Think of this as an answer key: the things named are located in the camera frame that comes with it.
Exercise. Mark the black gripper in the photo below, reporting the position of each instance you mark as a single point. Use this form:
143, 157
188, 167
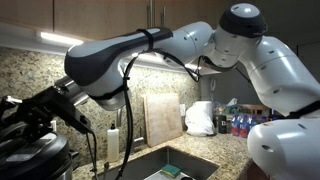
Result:
35, 116

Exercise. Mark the black pressure cooker lid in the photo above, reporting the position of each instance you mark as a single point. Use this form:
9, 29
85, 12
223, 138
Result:
36, 156

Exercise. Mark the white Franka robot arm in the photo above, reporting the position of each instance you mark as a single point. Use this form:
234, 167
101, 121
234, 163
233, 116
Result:
186, 43

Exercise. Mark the under-cabinet light strip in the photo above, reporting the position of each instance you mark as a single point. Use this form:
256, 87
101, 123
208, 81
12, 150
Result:
60, 38

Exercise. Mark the white soap dispenser bottle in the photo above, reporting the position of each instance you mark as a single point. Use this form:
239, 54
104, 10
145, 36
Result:
113, 145

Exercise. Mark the wooden upper cabinets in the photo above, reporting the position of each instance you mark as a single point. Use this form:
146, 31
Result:
83, 16

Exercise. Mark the steel gooseneck faucet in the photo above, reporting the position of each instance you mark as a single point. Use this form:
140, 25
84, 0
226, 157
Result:
138, 141

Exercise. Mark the stainless steel sink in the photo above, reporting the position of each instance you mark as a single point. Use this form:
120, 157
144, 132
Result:
146, 165

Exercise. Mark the wooden cutting board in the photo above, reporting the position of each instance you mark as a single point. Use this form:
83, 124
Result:
163, 120

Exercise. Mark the white tray in sink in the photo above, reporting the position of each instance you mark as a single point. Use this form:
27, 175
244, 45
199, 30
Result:
156, 176

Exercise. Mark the teal yellow sponge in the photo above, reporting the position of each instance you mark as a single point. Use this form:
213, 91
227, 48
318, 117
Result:
171, 170

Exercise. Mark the white plastic bag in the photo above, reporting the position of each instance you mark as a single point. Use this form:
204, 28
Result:
200, 120

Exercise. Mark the black canister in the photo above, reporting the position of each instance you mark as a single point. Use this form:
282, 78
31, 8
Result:
220, 124

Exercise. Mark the teal tissue box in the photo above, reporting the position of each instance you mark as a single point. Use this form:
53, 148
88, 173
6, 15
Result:
233, 106

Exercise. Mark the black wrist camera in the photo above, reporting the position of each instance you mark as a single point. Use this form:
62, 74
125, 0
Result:
63, 108

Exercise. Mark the small white wall outlet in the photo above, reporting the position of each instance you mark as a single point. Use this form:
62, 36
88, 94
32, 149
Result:
182, 110

